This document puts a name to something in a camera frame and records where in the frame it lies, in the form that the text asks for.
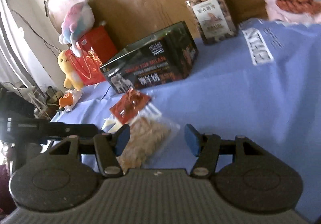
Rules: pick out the blue printed tablecloth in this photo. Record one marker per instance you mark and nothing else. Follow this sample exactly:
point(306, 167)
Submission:
point(263, 84)

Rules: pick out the nut jar gold lid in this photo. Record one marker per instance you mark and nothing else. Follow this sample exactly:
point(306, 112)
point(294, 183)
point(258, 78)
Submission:
point(213, 20)

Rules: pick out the black printed storage box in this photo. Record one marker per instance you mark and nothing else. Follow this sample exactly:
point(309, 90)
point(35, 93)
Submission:
point(165, 56)

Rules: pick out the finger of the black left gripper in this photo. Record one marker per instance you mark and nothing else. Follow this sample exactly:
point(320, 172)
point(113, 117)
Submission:
point(59, 130)

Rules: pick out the red snack packet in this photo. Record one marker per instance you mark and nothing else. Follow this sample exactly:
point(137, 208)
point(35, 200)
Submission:
point(129, 105)

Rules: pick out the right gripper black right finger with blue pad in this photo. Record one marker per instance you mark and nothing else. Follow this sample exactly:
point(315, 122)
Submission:
point(207, 148)

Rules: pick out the red gift bag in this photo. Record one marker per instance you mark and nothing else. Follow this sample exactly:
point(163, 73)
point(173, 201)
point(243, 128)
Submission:
point(97, 48)

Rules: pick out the yellow duck plush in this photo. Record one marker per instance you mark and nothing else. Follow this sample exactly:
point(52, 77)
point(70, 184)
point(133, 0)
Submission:
point(72, 79)

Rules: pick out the pastel unicorn plush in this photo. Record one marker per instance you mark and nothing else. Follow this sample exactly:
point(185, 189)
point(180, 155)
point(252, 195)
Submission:
point(77, 22)

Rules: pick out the white wire rack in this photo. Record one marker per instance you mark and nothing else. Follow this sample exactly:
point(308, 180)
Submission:
point(34, 96)

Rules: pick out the orange peel on tissue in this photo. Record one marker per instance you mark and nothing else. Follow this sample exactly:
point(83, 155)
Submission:
point(68, 101)

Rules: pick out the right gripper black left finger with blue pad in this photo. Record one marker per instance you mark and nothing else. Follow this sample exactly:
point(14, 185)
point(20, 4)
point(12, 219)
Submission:
point(64, 157)

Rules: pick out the cream bun snack packet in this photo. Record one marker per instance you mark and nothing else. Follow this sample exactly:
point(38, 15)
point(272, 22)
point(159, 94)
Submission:
point(111, 124)

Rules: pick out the clear cracker packet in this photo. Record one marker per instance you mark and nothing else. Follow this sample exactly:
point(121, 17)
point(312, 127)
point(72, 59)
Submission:
point(150, 134)

